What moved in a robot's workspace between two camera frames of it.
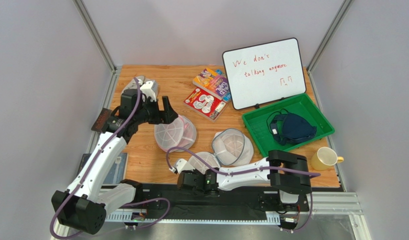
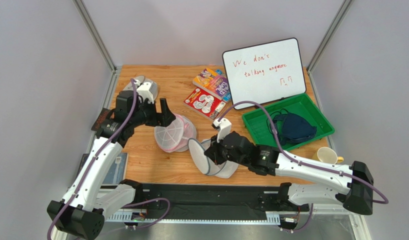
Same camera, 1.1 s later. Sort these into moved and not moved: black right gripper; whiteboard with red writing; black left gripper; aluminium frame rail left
Moved: black right gripper
Not moved: whiteboard with red writing; black left gripper; aluminium frame rail left
